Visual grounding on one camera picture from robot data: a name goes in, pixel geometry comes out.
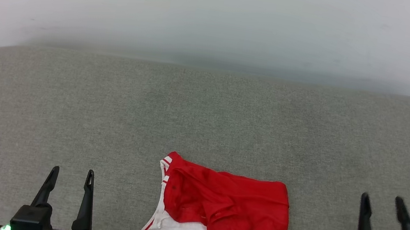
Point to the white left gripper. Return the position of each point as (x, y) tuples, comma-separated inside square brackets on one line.
[(31, 221)]

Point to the red basketball jersey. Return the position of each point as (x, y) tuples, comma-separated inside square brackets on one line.
[(233, 219)]

